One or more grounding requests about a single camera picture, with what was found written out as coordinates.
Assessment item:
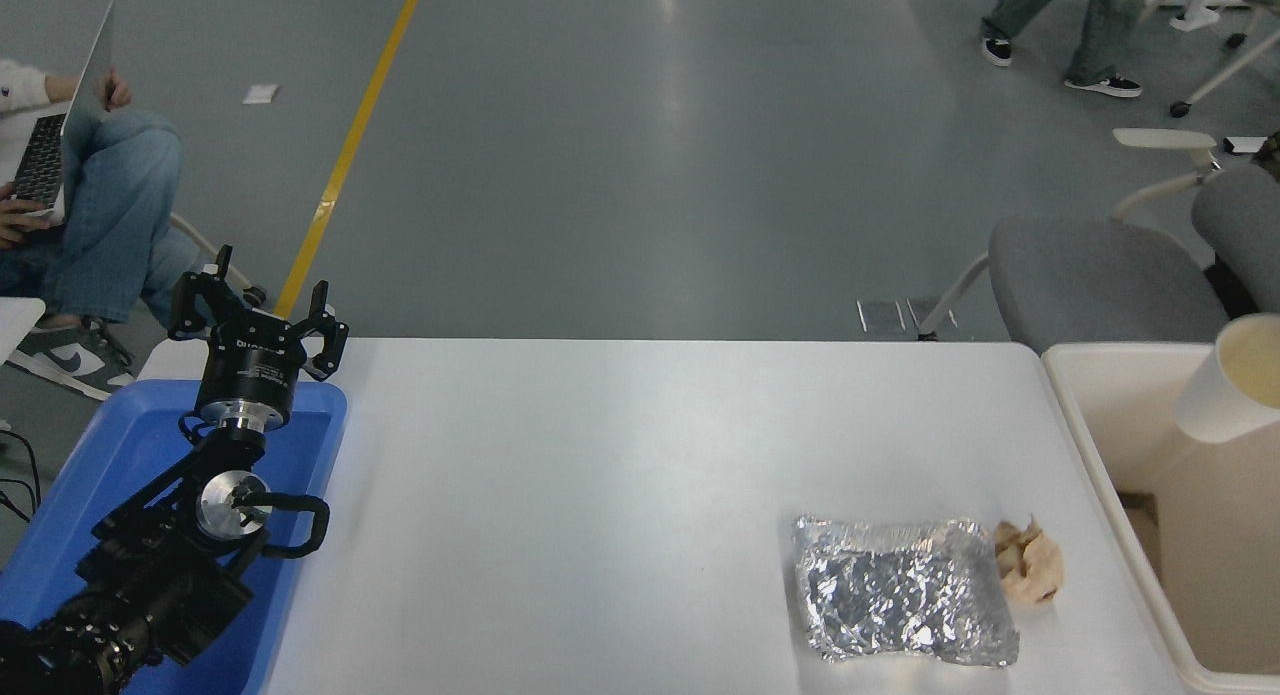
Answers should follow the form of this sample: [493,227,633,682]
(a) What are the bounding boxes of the large pale bin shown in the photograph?
[1042,341,1280,695]

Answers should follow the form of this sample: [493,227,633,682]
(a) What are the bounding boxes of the crumpled tan paper ball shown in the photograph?
[993,515,1066,606]

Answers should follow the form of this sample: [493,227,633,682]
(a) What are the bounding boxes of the white wheeled chair base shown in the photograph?
[1140,0,1280,118]

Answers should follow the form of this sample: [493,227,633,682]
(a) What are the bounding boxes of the crumpled foil tray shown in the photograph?
[793,515,1021,668]

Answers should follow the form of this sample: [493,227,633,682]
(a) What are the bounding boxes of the silver laptop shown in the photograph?
[10,0,116,221]

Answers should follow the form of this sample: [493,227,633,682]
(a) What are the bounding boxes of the blue plastic tray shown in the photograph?
[0,378,349,695]

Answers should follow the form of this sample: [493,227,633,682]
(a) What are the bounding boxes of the grey chair with white armrest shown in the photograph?
[1110,127,1280,321]

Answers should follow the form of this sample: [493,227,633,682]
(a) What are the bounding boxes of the small white table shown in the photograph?
[0,295,47,368]

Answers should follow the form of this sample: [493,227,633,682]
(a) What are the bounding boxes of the white paper cup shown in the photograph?
[1175,313,1280,444]

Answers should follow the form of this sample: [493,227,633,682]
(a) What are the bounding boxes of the grey office chair seat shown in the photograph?
[917,220,1233,354]

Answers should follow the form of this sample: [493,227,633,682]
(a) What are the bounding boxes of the person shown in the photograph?
[0,58,201,401]
[980,0,1143,98]

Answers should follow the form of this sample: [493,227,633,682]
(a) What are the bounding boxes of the black floor cable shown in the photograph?
[0,430,43,524]

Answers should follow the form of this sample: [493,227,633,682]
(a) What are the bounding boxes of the white office chair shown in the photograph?
[165,213,266,306]

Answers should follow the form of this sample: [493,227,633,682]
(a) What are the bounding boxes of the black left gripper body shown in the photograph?
[197,310,307,408]

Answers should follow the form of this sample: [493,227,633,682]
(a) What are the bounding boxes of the person's right hand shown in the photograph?
[0,180,63,248]

